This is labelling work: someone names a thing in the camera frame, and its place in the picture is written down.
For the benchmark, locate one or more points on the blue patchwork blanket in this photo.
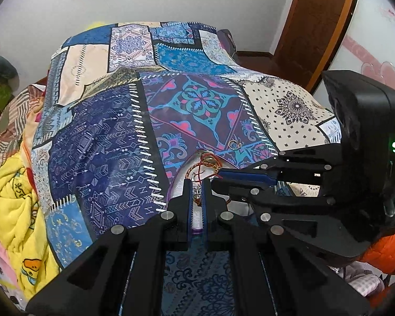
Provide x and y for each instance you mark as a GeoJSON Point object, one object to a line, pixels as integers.
{"type": "Point", "coordinates": [102, 138]}

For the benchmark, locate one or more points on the striped beige blanket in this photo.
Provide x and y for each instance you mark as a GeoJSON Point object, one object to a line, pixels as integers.
{"type": "Point", "coordinates": [10, 121]}

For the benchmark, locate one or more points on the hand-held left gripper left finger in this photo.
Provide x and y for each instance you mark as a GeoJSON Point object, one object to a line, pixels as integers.
{"type": "Point", "coordinates": [187, 207]}

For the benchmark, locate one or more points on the grey bag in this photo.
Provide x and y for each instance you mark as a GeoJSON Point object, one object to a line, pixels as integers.
{"type": "Point", "coordinates": [228, 41]}

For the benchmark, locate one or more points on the white pink-printed sliding door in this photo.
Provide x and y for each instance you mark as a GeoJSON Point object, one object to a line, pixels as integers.
{"type": "Point", "coordinates": [381, 39]}

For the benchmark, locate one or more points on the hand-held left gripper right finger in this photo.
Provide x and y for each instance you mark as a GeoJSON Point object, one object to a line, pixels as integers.
{"type": "Point", "coordinates": [209, 207]}

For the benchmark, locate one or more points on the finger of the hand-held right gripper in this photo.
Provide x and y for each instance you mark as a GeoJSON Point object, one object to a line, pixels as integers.
{"type": "Point", "coordinates": [250, 175]}
{"type": "Point", "coordinates": [237, 192]}

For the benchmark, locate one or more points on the yellow cartoon blanket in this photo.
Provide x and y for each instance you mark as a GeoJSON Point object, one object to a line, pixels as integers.
{"type": "Point", "coordinates": [16, 210]}

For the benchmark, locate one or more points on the person's right forearm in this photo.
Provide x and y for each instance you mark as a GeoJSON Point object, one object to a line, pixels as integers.
{"type": "Point", "coordinates": [388, 253]}

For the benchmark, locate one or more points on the wooden door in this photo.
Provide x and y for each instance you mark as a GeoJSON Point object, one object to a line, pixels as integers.
{"type": "Point", "coordinates": [316, 23]}

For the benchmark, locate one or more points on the grey pillow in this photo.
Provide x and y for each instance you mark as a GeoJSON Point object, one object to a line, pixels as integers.
{"type": "Point", "coordinates": [0, 67]}

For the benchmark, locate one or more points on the pink checkered cloth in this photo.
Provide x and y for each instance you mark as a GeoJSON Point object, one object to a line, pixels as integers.
{"type": "Point", "coordinates": [362, 281]}

